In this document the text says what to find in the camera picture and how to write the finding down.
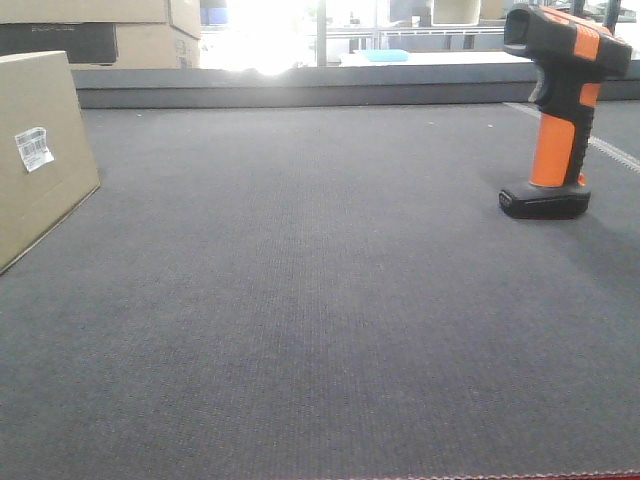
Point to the grey raised table ledge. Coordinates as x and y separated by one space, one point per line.
305 87

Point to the dark grey table mat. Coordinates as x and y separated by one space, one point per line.
326 293

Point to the stacked cardboard boxes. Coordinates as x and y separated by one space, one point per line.
151 34

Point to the brown cardboard package box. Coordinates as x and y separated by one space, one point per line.
47 165

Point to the orange black barcode scanner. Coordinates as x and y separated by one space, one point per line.
573 56

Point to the white barcode label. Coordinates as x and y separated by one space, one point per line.
33 148

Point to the cyan foam pad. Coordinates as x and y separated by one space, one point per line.
384 55

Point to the black box in stack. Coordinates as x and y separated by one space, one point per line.
84 43

